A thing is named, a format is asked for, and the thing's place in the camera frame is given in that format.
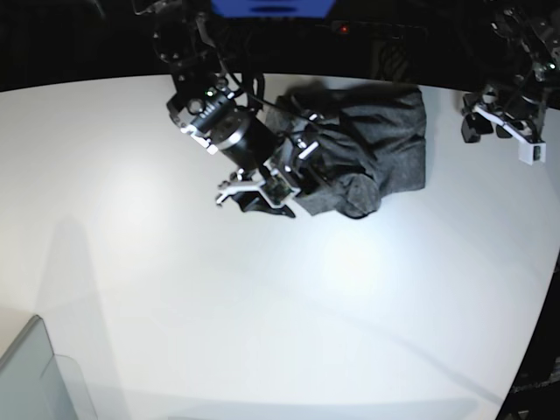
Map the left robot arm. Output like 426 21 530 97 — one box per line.
461 2 559 154

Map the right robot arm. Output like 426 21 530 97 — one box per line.
132 1 320 218

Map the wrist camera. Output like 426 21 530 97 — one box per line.
518 141 547 165
260 177 301 208

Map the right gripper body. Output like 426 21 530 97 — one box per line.
213 111 319 206

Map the grey long-sleeve shirt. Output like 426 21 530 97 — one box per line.
265 84 427 220

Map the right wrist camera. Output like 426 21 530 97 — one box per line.
260 177 301 208

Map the translucent plastic box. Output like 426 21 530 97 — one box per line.
1 315 98 419

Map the black power strip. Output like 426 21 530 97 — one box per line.
317 20 429 39

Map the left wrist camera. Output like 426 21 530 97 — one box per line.
518 141 547 165

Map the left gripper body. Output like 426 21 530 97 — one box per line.
461 85 547 143

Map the blue bin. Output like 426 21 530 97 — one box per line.
211 0 335 18

